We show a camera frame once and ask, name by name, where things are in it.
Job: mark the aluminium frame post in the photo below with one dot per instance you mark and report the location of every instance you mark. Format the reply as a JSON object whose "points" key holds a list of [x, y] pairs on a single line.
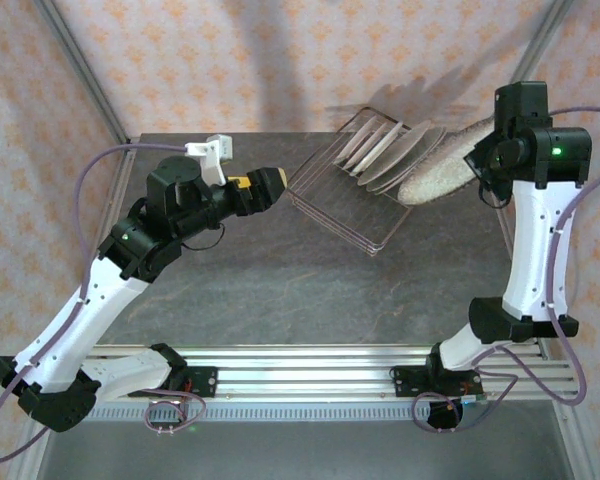
{"points": [[541, 40], [89, 75]]}

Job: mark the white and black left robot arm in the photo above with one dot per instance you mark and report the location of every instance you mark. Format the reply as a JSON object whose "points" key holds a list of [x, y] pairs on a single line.
{"points": [[70, 330]]}

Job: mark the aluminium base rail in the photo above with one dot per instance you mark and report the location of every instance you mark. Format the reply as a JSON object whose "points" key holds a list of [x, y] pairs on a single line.
{"points": [[305, 370]]}

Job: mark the plaid patterned plate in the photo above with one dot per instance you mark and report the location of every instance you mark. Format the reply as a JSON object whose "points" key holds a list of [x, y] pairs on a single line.
{"points": [[405, 150]]}

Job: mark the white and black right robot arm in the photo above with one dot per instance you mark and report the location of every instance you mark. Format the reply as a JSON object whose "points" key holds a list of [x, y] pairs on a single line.
{"points": [[535, 250]]}

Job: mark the checkered beige plate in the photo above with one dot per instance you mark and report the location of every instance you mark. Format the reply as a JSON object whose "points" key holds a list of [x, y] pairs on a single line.
{"points": [[440, 172]]}

